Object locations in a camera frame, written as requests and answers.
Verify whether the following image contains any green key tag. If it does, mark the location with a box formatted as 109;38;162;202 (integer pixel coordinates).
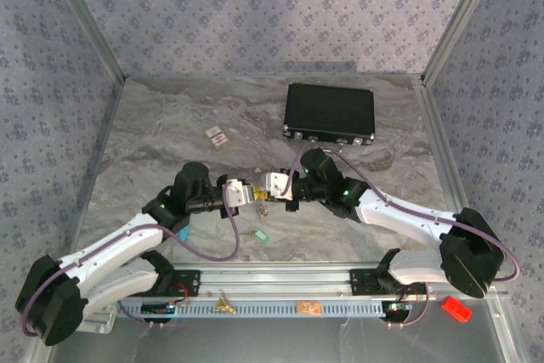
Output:
239;228;270;245

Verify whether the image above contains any small red white card box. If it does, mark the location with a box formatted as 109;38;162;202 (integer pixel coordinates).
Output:
205;124;229;148

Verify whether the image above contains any black hard case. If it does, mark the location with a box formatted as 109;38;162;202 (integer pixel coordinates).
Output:
282;82;377;148

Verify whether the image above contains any gold triangular metal piece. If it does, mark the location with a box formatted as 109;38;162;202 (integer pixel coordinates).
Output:
213;297;238;316

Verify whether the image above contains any left green controller board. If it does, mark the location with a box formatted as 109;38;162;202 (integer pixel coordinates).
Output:
141;302;178;315

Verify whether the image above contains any red plastic block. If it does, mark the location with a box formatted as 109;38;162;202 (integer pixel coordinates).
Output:
440;294;473;324

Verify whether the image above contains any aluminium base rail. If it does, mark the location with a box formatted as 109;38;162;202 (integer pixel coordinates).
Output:
169;261;509;298

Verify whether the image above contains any grey slotted cable duct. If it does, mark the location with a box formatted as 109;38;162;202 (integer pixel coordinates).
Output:
116;299;387;319

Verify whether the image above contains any aluminium table side rail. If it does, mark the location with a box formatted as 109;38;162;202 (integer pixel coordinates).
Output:
37;77;127;363
414;76;530;363

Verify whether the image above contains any orange label on rail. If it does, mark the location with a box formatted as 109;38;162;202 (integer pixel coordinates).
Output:
296;300;322;316

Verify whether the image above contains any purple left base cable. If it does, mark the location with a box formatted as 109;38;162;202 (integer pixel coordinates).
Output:
116;297;190;330

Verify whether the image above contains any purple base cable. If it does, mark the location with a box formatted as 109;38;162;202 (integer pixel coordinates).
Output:
384;281;431;328
116;297;190;330

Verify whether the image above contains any silver metal bracket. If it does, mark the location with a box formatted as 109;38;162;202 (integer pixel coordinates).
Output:
77;305;116;334

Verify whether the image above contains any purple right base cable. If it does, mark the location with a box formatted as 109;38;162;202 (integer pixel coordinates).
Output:
384;281;431;328

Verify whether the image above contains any aluminium frame post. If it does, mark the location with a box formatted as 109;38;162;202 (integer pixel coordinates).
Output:
42;0;128;83
419;0;506;86

